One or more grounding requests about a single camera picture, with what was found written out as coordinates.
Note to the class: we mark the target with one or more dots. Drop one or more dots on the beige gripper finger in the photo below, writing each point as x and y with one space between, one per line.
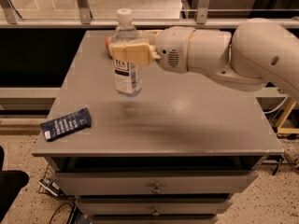
138 53
149 35

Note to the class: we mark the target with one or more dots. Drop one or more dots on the left metal railing post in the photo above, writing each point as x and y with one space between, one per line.
10 12

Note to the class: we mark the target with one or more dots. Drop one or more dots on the top drawer brass knob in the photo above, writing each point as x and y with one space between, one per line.
156 189

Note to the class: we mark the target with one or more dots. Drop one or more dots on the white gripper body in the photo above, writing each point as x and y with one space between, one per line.
172 48

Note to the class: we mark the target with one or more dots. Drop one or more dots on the black chair edge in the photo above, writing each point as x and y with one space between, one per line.
11 182

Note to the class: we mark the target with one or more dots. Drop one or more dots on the metal railing post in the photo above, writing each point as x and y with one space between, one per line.
10 12
202 10
84 11

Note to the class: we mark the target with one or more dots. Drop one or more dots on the drawer brass knob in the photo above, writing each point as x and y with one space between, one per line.
155 212
156 189

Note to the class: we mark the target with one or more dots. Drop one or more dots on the yellow metal frame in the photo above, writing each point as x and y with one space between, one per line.
282 119

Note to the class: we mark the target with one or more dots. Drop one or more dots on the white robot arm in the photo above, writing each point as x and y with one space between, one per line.
258 52

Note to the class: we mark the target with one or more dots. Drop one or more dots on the grey drawer cabinet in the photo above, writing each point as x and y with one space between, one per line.
200 142

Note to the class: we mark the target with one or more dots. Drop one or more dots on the middle metal railing post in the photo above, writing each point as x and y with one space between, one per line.
84 11

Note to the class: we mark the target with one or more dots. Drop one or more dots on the clear plastic water bottle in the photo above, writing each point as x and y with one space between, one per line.
128 79

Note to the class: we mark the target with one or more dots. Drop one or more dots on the red apple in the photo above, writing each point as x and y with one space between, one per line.
108 41

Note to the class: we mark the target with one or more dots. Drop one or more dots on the small device on floor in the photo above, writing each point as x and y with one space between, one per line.
50 186

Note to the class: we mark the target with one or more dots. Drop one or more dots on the right metal railing post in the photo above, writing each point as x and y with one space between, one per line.
202 10

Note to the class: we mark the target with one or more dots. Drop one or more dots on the dark blue snack packet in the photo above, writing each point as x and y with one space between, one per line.
62 126

